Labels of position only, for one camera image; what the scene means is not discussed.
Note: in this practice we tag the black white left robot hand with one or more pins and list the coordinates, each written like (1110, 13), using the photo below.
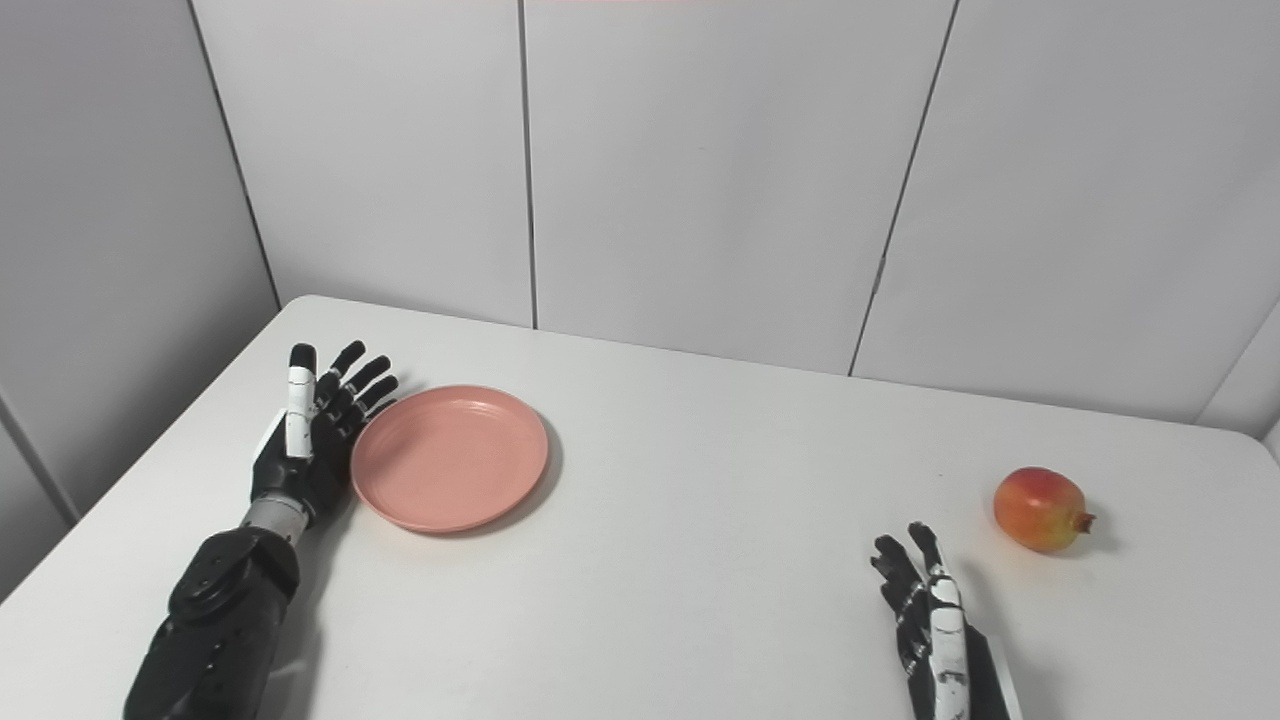
(320, 465)

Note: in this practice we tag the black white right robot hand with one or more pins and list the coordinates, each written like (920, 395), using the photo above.
(915, 640)

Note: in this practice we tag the pink round plate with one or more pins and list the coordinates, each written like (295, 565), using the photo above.
(450, 460)

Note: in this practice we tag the red yellow pomegranate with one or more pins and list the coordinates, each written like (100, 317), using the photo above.
(1035, 508)

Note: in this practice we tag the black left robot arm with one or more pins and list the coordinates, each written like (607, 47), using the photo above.
(220, 620)

